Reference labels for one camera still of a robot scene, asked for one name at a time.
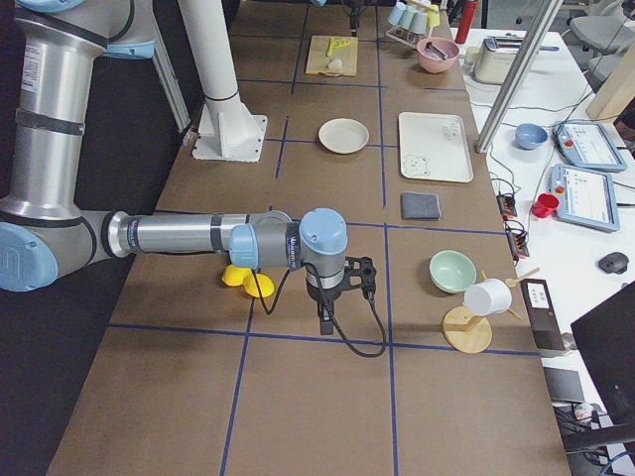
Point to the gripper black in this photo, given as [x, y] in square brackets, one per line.
[321, 297]

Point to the white bun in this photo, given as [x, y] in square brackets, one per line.
[334, 66]

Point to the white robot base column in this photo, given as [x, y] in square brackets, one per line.
[227, 130]

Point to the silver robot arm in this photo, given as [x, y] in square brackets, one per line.
[75, 188]

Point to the cream rectangular tray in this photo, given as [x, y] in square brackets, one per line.
[433, 147]

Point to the yellow lemon front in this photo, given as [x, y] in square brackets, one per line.
[258, 285]

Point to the yellow lemon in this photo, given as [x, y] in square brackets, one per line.
[258, 285]
[234, 276]

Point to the yellow lemon back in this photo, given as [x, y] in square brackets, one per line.
[234, 276]

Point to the mint green bowl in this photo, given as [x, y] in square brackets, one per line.
[451, 271]

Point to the dark grey folded cloth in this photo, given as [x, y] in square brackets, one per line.
[420, 206]

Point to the wooden mug stand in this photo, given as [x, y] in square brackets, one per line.
[471, 333]

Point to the round cream plate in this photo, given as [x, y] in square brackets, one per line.
[343, 135]

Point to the white mug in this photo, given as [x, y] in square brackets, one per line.
[488, 297]

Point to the black box with label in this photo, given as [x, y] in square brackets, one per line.
[546, 332]

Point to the red cup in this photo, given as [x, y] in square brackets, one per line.
[545, 205]

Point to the wooden cutting board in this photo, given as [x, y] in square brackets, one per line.
[317, 61]

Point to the blue bowl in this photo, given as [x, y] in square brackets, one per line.
[530, 136]

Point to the pink bowl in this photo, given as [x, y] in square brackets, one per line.
[436, 54]

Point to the lower teach pendant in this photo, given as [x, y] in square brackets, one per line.
[587, 198]

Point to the teach pendant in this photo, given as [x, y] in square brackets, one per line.
[586, 144]
[587, 198]

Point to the black monitor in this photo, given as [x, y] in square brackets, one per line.
[604, 337]

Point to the rack of pastel cups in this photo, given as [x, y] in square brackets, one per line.
[413, 21]

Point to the black computer mouse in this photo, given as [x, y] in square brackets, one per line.
[613, 263]

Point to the cream toaster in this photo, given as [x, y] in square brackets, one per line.
[495, 57]

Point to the upper teach pendant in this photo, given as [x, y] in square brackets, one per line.
[586, 144]

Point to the red bottle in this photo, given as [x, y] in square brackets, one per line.
[468, 12]

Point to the grey office chair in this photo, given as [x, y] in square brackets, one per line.
[605, 32]

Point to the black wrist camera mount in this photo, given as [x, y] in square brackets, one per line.
[360, 274]

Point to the aluminium frame post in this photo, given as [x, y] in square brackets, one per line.
[519, 68]

